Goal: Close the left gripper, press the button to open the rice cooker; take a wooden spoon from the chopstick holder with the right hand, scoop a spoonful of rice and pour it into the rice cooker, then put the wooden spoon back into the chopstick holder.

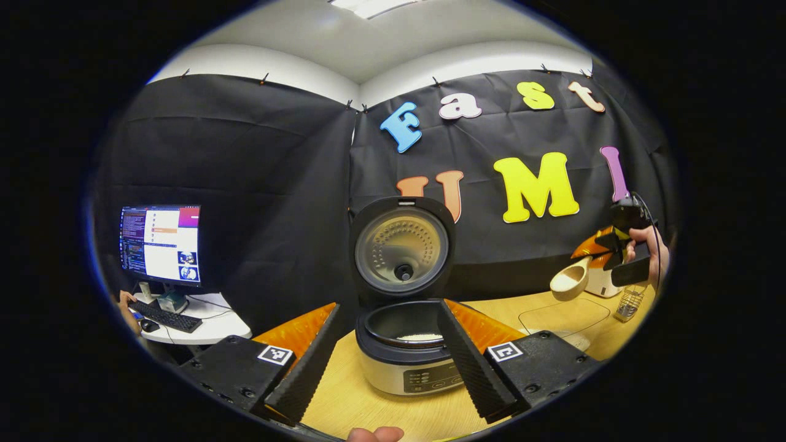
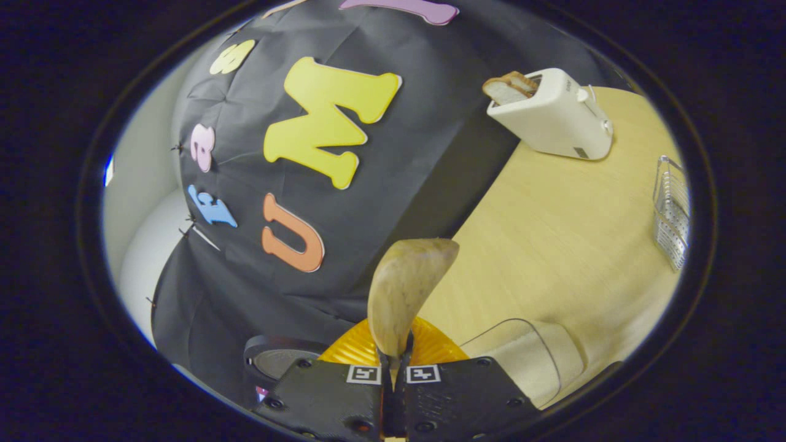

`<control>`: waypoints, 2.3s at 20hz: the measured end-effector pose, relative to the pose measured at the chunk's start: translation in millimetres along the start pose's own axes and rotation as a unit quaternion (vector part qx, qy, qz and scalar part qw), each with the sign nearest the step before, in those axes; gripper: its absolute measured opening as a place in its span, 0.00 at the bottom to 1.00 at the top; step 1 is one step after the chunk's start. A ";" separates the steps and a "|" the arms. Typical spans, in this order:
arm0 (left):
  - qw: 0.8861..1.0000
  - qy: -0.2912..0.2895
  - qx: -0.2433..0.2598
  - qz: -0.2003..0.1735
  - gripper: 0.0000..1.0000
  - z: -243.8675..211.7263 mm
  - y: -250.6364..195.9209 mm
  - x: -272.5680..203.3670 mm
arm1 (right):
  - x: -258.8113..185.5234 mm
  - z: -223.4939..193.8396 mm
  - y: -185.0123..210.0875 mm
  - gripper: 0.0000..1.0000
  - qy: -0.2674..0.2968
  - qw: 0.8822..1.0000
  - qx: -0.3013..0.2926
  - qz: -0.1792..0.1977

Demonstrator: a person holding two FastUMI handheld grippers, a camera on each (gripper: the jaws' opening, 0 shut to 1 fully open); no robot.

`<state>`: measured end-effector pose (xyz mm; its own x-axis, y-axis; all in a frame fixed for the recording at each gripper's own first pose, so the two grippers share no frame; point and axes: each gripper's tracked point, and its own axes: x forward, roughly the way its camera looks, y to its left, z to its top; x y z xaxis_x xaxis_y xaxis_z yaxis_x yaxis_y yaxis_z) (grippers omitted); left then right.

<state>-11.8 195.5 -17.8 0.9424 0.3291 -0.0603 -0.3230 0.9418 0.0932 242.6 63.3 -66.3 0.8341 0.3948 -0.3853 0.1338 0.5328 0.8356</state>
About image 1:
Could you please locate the small teal box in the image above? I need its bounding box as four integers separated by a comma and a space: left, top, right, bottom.
157, 290, 189, 314

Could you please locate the white toaster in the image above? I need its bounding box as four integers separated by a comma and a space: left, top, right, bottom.
583, 270, 624, 299

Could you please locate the dark grey rice cooker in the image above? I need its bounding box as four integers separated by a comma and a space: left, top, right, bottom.
350, 196, 467, 397

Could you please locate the ceiling light panel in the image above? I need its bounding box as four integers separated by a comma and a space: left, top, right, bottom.
329, 0, 424, 20

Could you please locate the black backdrop cloth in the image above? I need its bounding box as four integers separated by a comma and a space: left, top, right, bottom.
92, 58, 679, 335

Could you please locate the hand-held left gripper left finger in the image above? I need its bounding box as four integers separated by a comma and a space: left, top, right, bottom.
178, 301, 343, 427

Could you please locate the computer monitor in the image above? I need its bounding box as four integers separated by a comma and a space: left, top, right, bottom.
120, 205, 201, 288

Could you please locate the wire chopstick holder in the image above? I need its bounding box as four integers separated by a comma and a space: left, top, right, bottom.
614, 285, 645, 323

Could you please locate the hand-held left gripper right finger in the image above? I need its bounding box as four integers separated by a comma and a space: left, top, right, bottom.
437, 299, 605, 424

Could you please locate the black keyboard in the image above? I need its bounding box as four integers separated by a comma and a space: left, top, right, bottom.
128, 300, 203, 334

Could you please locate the wooden spoon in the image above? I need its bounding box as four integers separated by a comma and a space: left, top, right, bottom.
550, 257, 596, 301

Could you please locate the white side table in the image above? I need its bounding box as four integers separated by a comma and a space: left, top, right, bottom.
134, 292, 252, 346

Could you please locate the clear plastic rice container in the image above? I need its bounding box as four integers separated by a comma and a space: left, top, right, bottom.
518, 297, 612, 354

